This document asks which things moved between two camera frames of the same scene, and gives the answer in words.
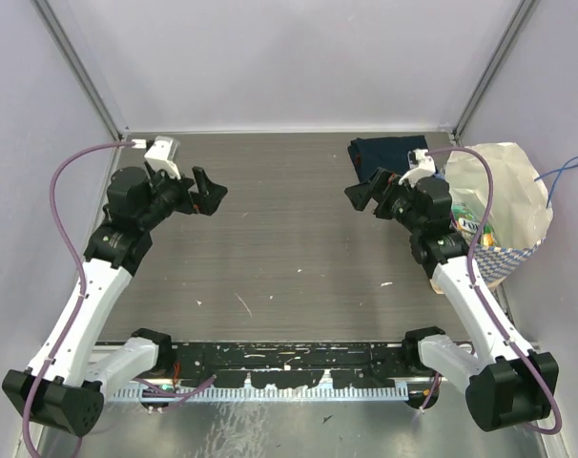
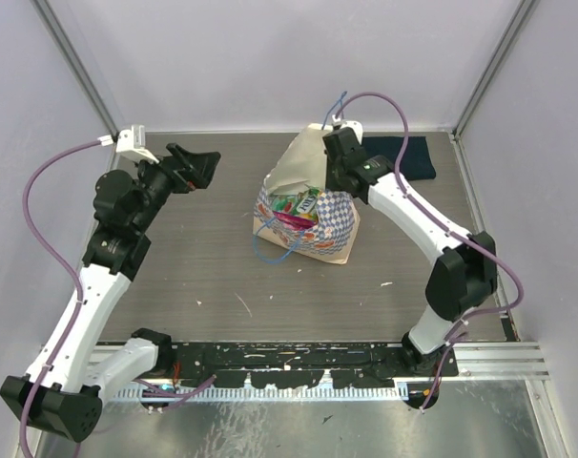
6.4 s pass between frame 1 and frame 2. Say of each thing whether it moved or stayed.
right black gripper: moved
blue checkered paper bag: moved
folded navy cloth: stayed
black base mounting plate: stayed
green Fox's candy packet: moved
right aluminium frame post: stayed
